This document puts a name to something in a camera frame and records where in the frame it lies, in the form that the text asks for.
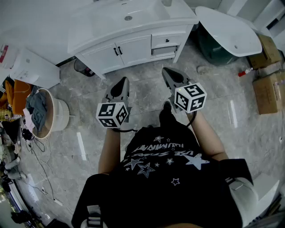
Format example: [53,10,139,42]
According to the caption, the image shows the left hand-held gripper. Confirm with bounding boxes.
[95,77,133,130]

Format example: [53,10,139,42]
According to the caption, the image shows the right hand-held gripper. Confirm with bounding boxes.
[161,67,208,114]

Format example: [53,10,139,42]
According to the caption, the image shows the person's left forearm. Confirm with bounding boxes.
[98,127,122,175]

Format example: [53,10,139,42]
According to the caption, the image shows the person's right forearm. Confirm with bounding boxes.
[189,110,230,161]

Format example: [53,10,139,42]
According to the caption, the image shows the red and white spray bottle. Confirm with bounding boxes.
[237,67,255,77]

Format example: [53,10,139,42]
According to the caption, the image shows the white sink counter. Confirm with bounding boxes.
[66,0,200,54]

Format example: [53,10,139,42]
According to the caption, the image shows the person's black trouser leg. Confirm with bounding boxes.
[159,101,179,129]

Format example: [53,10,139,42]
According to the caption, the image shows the round white laundry basket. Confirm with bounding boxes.
[28,88,70,140]

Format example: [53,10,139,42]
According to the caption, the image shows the black mesh wastebasket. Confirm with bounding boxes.
[73,58,96,77]

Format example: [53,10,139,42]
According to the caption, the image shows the white vanity cabinet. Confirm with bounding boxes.
[75,24,194,80]

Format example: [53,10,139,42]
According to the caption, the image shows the grey clothes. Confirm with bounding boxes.
[26,90,49,132]

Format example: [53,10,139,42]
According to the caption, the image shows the large cardboard box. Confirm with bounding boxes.
[252,73,285,115]

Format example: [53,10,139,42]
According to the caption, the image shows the white bathtub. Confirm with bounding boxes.
[194,6,263,65]

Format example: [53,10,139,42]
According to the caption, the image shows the white box appliance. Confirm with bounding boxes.
[9,47,61,90]

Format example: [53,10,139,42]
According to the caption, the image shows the person's black star-print shirt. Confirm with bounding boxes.
[71,124,254,228]

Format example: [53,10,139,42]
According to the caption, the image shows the orange garment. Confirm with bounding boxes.
[4,79,32,116]

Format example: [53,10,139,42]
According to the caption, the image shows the white waist pouch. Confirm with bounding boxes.
[224,176,259,226]

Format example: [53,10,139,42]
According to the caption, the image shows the right hand-held gripper cable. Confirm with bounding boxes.
[185,110,198,128]

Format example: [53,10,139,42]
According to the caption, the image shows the hand-held gripper cable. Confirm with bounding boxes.
[185,110,198,128]
[110,127,139,134]

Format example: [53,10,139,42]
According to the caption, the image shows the left hand-held gripper cable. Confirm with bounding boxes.
[110,127,139,134]

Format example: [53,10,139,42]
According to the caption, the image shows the black floor cables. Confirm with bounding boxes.
[21,131,57,201]

